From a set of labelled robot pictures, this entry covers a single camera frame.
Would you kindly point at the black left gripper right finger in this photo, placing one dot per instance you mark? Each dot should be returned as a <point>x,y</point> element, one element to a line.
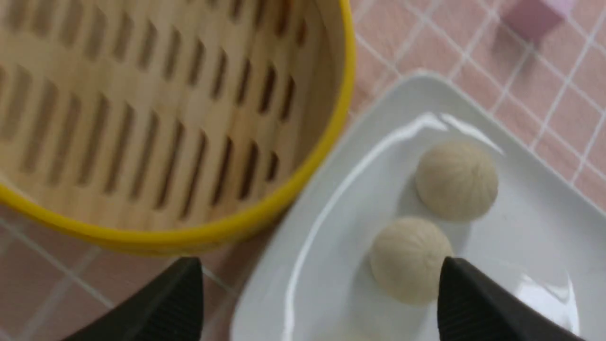
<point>472,307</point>

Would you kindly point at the white steamed bun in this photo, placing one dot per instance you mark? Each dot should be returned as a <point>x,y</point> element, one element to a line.
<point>406,259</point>
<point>457,181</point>

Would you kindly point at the bamboo steamer basket yellow rim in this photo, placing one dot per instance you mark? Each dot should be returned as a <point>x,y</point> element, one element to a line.
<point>168,126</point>

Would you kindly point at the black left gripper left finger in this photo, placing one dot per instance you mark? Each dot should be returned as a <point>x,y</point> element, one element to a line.
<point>169,308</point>

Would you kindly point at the white square plate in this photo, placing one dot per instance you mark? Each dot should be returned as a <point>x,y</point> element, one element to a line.
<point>542,240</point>

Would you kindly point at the pink checkered tablecloth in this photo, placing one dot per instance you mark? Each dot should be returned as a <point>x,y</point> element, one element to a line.
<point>550,95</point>

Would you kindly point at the pink cube block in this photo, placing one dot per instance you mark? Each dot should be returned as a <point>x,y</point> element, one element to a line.
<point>534,19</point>

